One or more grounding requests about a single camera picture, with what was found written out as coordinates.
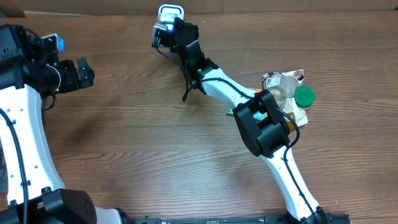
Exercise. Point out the white barcode scanner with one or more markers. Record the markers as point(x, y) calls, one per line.
point(172, 8)

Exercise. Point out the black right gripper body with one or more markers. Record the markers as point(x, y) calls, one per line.
point(180, 26)

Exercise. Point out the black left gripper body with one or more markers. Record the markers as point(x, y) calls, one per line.
point(78, 76)

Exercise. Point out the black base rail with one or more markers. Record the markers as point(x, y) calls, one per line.
point(267, 219)

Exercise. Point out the teal wet wipes pack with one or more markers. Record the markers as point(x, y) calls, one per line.
point(257, 116)

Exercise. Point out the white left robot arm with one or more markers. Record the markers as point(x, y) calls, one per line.
point(31, 72)

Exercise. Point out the brown clear snack pouch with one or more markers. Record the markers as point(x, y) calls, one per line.
point(283, 86)

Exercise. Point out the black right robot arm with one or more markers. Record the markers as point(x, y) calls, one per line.
point(261, 123)

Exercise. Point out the blue-green tissue pack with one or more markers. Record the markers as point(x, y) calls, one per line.
point(168, 19)

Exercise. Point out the orange Kleenex tissue pack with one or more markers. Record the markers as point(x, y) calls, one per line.
point(256, 89)

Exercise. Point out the green-lid jar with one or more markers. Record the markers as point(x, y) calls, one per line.
point(304, 97)

